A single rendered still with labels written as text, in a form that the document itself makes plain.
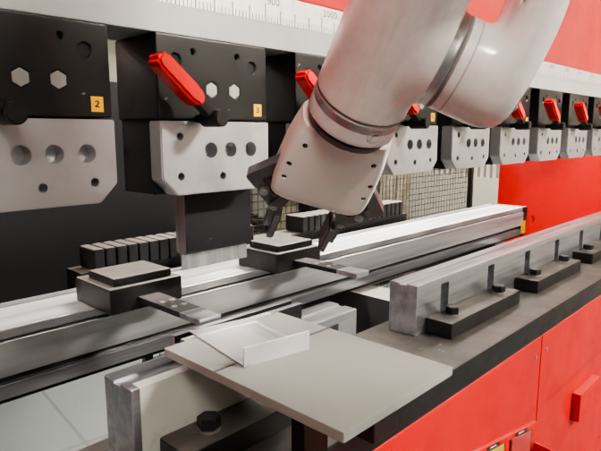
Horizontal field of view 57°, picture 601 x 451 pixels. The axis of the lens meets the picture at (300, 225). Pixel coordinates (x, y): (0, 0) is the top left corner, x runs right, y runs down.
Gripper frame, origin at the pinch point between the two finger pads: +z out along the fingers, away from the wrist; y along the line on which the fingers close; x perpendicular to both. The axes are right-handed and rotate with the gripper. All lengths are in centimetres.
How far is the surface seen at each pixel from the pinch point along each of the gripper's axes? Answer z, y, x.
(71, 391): 234, 51, -70
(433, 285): 29.7, -33.3, -21.5
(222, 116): -8.4, 11.4, -4.1
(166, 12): -13.8, 19.4, -10.7
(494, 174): 194, -190, -282
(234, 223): 7.6, 6.7, -4.4
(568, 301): 38, -72, -34
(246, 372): 6.8, 2.3, 15.3
